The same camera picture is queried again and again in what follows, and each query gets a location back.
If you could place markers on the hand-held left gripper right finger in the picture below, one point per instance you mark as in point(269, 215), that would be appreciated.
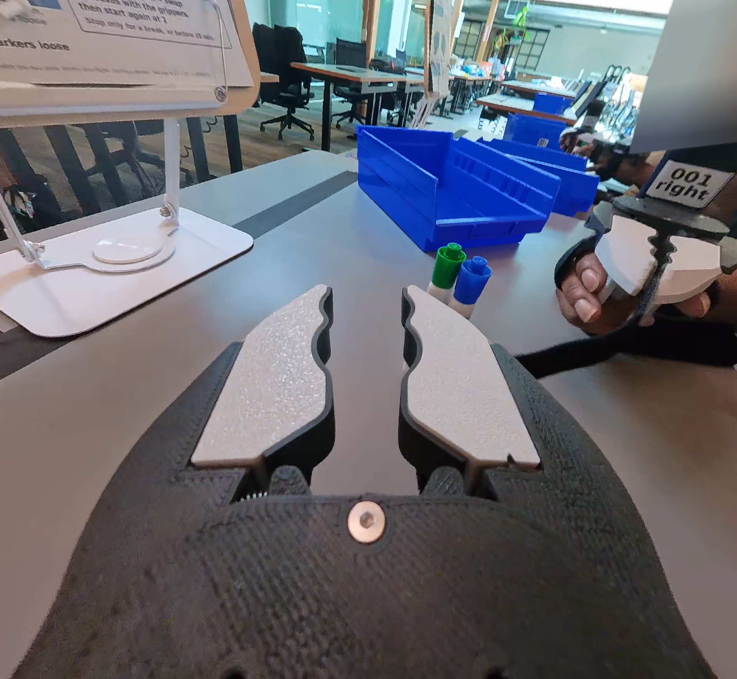
point(466, 391)

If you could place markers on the white printed sign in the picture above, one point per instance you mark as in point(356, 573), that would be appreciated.
point(115, 16)

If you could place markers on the wooden desk black legs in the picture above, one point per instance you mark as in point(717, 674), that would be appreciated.
point(69, 172)
point(357, 73)

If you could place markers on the blue dry-erase marker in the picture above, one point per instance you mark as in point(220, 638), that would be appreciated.
point(472, 281)

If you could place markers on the green dry-erase marker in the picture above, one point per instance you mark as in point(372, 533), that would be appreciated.
point(446, 264)

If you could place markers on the person's right hand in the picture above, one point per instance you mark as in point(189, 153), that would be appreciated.
point(581, 299)

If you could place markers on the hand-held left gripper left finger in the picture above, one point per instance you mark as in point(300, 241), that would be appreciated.
point(270, 391)

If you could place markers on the blue plastic bin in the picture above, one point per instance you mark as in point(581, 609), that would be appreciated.
point(553, 103)
point(541, 126)
point(460, 189)
point(570, 183)

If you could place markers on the black office chair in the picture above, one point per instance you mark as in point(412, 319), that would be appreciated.
point(282, 74)
point(348, 74)

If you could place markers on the white stand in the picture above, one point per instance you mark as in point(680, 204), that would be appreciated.
point(115, 270)

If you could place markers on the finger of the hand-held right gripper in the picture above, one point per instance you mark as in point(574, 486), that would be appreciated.
point(694, 267)
point(625, 252)

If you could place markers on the hanging cardboard sign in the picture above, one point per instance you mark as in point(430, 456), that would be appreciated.
point(440, 16)

